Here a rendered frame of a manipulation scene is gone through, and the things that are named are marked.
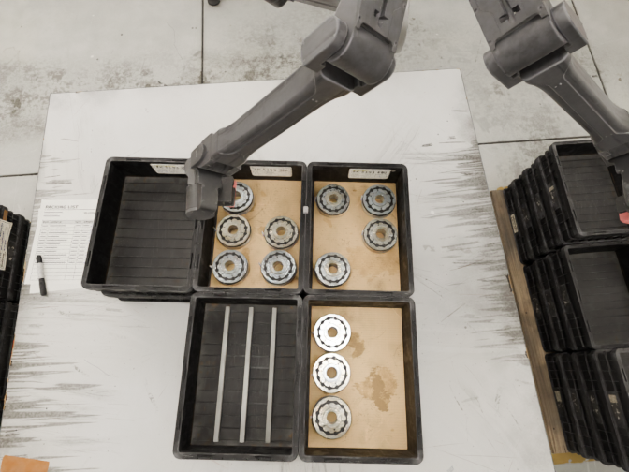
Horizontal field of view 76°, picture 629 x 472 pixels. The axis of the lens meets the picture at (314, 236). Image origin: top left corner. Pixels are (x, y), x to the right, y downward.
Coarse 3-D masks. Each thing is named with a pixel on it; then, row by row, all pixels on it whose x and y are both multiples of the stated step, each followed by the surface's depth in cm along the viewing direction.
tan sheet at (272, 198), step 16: (256, 192) 128; (272, 192) 128; (288, 192) 128; (256, 208) 126; (272, 208) 126; (288, 208) 126; (256, 224) 125; (256, 240) 123; (256, 256) 121; (256, 272) 120
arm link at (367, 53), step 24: (288, 0) 77; (312, 0) 60; (336, 0) 53; (360, 0) 47; (384, 0) 50; (360, 24) 48; (384, 24) 50; (360, 48) 49; (384, 48) 51; (360, 72) 52; (384, 72) 52
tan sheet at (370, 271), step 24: (360, 192) 128; (360, 216) 126; (336, 240) 123; (360, 240) 123; (360, 264) 121; (384, 264) 121; (312, 288) 118; (336, 288) 118; (360, 288) 118; (384, 288) 119
